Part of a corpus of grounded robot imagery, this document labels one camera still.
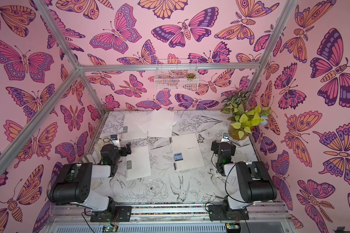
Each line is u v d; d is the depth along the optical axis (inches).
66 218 29.3
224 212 26.4
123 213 28.9
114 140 31.9
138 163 36.2
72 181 19.9
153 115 46.4
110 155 28.6
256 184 17.7
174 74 37.6
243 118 33.3
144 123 44.2
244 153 37.5
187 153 37.6
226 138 31.2
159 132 41.9
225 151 28.8
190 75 36.3
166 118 46.2
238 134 32.8
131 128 43.1
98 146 39.3
